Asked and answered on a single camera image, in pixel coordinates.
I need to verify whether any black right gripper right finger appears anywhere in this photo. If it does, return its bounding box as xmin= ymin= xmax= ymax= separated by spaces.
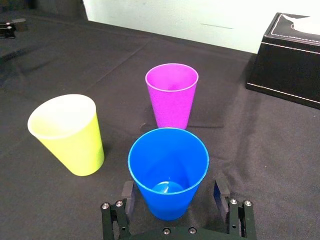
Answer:
xmin=213 ymin=179 xmax=258 ymax=240

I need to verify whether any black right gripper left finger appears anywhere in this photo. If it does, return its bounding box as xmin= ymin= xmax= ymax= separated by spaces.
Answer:
xmin=100 ymin=180 xmax=136 ymax=240

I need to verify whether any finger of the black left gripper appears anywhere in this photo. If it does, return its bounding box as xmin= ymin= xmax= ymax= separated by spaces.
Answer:
xmin=0 ymin=17 xmax=29 ymax=39

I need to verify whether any magenta plastic cup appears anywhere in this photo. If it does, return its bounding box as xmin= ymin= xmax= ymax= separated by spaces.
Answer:
xmin=144 ymin=63 xmax=200 ymax=130

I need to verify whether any black table cloth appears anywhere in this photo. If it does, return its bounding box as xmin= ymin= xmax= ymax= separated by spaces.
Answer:
xmin=0 ymin=9 xmax=320 ymax=240

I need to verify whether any yellow-green plastic cup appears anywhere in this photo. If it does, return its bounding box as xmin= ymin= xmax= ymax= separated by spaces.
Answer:
xmin=27 ymin=93 xmax=106 ymax=177

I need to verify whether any black leather tissue box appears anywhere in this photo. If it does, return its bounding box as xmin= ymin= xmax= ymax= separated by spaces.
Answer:
xmin=245 ymin=12 xmax=320 ymax=110

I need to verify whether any blue plastic cup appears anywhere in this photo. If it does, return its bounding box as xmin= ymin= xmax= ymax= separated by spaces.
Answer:
xmin=127 ymin=127 xmax=210 ymax=222

